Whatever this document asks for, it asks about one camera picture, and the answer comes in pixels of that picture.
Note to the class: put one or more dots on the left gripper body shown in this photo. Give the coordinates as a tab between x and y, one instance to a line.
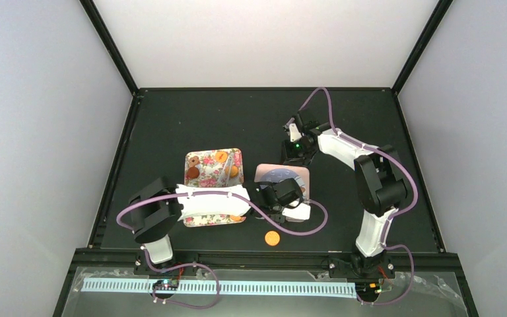
273	209

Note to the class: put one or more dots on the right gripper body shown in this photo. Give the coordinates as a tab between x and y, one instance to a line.
296	152

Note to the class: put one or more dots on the clear plastic tin lid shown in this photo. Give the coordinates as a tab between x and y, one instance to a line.
276	173

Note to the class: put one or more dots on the floral cookie tray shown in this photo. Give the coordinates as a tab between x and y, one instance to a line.
210	171

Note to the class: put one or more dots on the metal tongs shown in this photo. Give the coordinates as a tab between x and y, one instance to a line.
226	171

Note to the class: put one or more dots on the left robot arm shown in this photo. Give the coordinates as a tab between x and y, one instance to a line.
159	207

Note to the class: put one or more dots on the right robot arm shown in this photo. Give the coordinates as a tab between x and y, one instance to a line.
382	182

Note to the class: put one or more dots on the fallen orange round cracker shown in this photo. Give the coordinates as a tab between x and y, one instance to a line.
272	238

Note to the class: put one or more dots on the yellow cracker with red mark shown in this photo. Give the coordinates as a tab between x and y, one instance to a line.
221	156

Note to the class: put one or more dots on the dark brown round cookie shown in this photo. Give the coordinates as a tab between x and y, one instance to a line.
193	173

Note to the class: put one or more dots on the brown flower cookie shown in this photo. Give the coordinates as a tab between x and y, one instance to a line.
193	161

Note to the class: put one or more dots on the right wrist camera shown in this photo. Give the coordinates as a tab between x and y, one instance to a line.
293	132

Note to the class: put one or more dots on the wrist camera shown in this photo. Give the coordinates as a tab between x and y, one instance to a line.
300	213
293	132

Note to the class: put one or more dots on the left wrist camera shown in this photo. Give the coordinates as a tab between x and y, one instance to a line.
300	213

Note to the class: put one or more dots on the white slotted cable duct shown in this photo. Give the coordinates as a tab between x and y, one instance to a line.
195	287

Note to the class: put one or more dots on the black frame post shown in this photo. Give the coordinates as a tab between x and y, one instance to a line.
106	38

